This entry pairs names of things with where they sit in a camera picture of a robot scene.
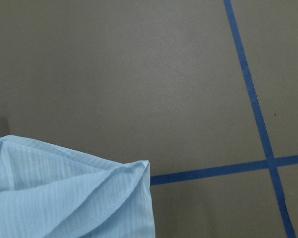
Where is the light blue button shirt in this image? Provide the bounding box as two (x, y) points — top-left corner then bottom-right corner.
(0, 135), (155, 238)

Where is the brown table mat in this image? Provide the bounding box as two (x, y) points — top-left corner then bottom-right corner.
(0, 0), (298, 238)

